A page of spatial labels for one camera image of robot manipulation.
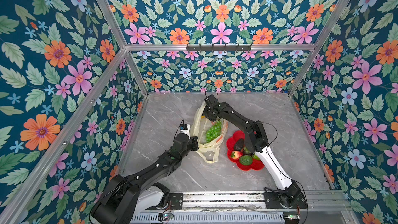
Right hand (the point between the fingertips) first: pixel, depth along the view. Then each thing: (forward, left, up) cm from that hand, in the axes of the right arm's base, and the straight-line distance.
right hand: (203, 113), depth 105 cm
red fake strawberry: (-30, -19, +2) cm, 36 cm away
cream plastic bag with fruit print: (-28, -5, 0) cm, 28 cm away
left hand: (-22, +1, +9) cm, 23 cm away
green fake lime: (-33, -24, +1) cm, 41 cm away
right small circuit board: (-58, -42, -4) cm, 72 cm away
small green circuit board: (-57, +16, -3) cm, 60 cm away
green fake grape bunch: (-15, -7, +1) cm, 17 cm away
